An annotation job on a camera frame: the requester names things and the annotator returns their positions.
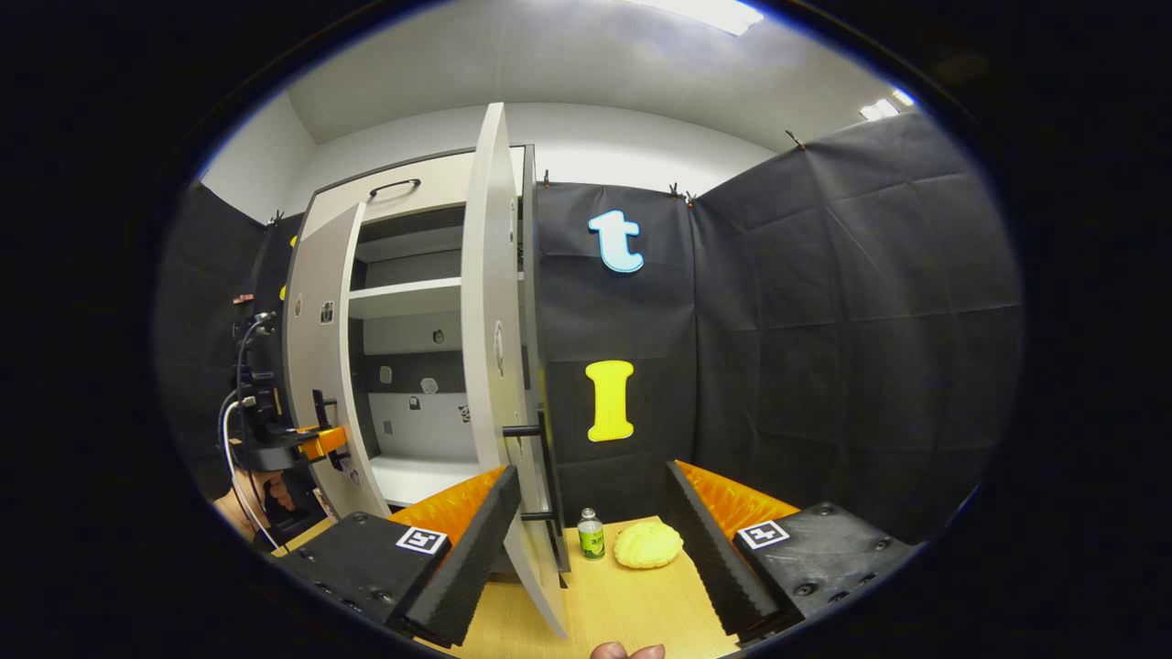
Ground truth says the black cable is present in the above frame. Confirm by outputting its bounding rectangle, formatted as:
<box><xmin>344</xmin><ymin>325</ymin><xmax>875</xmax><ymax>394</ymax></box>
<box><xmin>234</xmin><ymin>313</ymin><xmax>277</xmax><ymax>399</ymax></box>

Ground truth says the yellow bumpy bun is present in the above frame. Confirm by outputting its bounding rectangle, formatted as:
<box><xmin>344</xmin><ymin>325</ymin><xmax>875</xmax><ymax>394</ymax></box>
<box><xmin>613</xmin><ymin>521</ymin><xmax>684</xmax><ymax>570</ymax></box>

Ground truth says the grey double-door shoe cabinet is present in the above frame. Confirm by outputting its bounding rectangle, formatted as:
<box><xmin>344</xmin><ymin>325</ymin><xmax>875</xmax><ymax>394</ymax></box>
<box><xmin>282</xmin><ymin>145</ymin><xmax>569</xmax><ymax>513</ymax></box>

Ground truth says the black door handle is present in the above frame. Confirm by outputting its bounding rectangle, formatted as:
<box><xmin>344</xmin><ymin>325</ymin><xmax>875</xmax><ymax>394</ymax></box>
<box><xmin>311</xmin><ymin>389</ymin><xmax>342</xmax><ymax>459</ymax></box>
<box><xmin>502</xmin><ymin>410</ymin><xmax>567</xmax><ymax>550</ymax></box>

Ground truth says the small ceiling light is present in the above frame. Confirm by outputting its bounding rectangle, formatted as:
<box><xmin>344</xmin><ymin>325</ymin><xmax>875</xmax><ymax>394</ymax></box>
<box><xmin>859</xmin><ymin>87</ymin><xmax>917</xmax><ymax>122</ymax></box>

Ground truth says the black backdrop cloth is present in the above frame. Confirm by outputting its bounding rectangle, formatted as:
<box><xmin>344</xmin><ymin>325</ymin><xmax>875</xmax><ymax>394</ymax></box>
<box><xmin>156</xmin><ymin>110</ymin><xmax>1025</xmax><ymax>550</ymax></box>

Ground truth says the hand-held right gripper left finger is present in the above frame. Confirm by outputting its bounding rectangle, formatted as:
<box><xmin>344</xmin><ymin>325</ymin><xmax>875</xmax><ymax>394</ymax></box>
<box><xmin>275</xmin><ymin>464</ymin><xmax>523</xmax><ymax>649</ymax></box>

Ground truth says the white cable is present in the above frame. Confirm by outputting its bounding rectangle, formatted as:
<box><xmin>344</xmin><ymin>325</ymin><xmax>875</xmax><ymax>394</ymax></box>
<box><xmin>218</xmin><ymin>392</ymin><xmax>277</xmax><ymax>552</ymax></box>

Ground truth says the grey cabinet door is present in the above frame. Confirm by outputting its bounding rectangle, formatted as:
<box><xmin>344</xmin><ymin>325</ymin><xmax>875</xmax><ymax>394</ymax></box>
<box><xmin>282</xmin><ymin>201</ymin><xmax>393</xmax><ymax>521</ymax></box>
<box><xmin>461</xmin><ymin>103</ymin><xmax>570</xmax><ymax>639</ymax></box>

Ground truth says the long ceiling light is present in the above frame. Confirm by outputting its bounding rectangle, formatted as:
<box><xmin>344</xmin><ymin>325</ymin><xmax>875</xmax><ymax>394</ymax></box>
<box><xmin>632</xmin><ymin>0</ymin><xmax>765</xmax><ymax>38</ymax></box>

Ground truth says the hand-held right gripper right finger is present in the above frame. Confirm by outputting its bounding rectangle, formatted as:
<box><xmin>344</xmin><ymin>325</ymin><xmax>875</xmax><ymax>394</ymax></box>
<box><xmin>661</xmin><ymin>459</ymin><xmax>921</xmax><ymax>642</ymax></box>

